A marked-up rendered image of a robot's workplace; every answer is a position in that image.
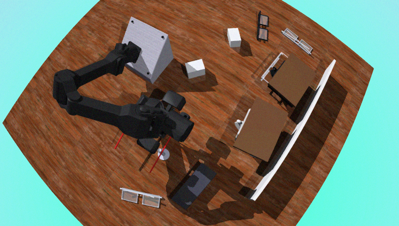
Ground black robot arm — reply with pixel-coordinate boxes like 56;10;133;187
53;41;194;142

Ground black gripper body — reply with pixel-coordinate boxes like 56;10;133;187
137;90;186;154

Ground black glasses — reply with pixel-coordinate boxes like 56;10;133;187
257;11;269;41

